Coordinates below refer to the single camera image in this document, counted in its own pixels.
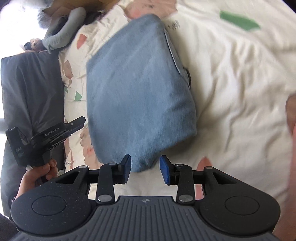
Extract folded cardboard sheet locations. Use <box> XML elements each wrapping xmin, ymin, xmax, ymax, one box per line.
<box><xmin>42</xmin><ymin>0</ymin><xmax>118</xmax><ymax>16</ymax></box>

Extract person's left hand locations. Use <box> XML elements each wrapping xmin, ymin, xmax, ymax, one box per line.
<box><xmin>15</xmin><ymin>159</ymin><xmax>58</xmax><ymax>200</ymax></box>

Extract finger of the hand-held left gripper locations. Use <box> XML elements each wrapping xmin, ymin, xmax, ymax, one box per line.
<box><xmin>47</xmin><ymin>136</ymin><xmax>70</xmax><ymax>150</ymax></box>
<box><xmin>65</xmin><ymin>116</ymin><xmax>86</xmax><ymax>135</ymax></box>

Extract blue denim pants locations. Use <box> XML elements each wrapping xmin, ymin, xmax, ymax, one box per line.
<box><xmin>86</xmin><ymin>13</ymin><xmax>197</xmax><ymax>173</ymax></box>

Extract small teddy bear toy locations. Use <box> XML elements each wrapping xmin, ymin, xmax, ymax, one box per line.
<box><xmin>24</xmin><ymin>38</ymin><xmax>47</xmax><ymax>52</ymax></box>

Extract grey neck pillow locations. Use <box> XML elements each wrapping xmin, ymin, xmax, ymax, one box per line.
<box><xmin>43</xmin><ymin>7</ymin><xmax>86</xmax><ymax>55</ymax></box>

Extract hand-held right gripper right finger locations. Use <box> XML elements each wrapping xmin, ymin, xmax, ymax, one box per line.
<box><xmin>159</xmin><ymin>155</ymin><xmax>233</xmax><ymax>205</ymax></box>

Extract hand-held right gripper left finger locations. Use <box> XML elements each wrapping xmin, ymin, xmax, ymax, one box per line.
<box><xmin>57</xmin><ymin>155</ymin><xmax>132</xmax><ymax>205</ymax></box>

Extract dark patterned clothes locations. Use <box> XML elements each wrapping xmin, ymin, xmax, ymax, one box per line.
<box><xmin>85</xmin><ymin>11</ymin><xmax>104</xmax><ymax>25</ymax></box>

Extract cream bear print blanket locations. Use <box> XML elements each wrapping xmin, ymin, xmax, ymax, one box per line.
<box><xmin>58</xmin><ymin>0</ymin><xmax>296</xmax><ymax>241</ymax></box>

